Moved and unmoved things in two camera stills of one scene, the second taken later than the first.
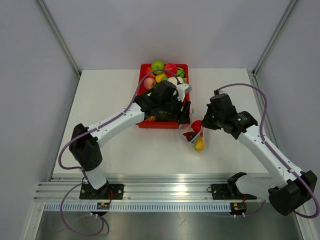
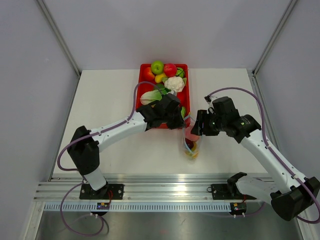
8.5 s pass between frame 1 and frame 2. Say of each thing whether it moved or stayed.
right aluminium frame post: stayed
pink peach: moved
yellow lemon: stayed
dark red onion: moved
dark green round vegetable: stayed
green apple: stayed
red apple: stayed
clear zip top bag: moved
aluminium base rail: stayed
